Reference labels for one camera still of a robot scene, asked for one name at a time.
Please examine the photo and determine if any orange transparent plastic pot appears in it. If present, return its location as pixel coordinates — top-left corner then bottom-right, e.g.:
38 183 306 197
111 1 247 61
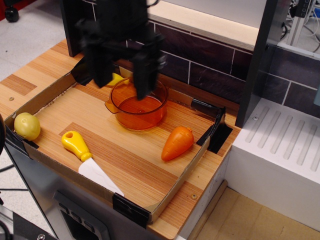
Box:
105 77 169 131

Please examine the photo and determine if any silver toy oven front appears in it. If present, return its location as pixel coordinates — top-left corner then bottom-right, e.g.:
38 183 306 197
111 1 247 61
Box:
4 140 159 240

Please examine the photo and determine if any yellow-green toy potato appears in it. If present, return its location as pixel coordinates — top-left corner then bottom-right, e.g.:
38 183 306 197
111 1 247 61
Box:
14 112 41 141

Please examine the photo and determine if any black caster wheel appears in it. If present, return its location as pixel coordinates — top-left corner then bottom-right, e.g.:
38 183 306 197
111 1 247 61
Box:
4 6 19 23

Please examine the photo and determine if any orange toy carrot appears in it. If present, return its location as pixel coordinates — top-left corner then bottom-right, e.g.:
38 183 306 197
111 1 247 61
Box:
161 126 194 162

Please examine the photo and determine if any yellow toy banana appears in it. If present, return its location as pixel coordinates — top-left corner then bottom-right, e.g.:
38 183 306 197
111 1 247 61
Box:
106 72 126 87

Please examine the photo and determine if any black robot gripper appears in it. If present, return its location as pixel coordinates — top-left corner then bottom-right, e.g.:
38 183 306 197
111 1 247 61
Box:
77 0 167 100

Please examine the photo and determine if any yellow-handled toy knife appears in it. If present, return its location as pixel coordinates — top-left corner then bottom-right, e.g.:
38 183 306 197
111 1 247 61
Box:
61 130 124 197

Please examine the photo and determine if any white ribbed drainer counter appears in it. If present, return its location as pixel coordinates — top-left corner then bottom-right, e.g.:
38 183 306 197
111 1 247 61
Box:
225 99 320 230

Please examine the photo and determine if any dark grey vertical post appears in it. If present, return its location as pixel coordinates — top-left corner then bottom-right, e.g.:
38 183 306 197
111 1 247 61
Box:
235 0 290 128

